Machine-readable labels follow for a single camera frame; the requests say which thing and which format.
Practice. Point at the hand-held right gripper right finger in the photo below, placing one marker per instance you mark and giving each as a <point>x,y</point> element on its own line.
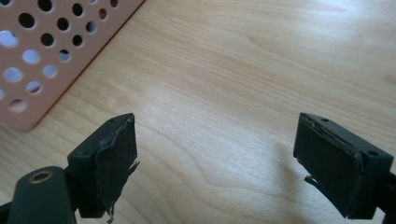
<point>339,168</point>

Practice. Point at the pink perforated basket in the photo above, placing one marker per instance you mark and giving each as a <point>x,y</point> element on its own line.
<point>46,56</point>

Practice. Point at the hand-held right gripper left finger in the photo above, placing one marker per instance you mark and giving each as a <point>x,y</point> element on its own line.
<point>102,168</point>

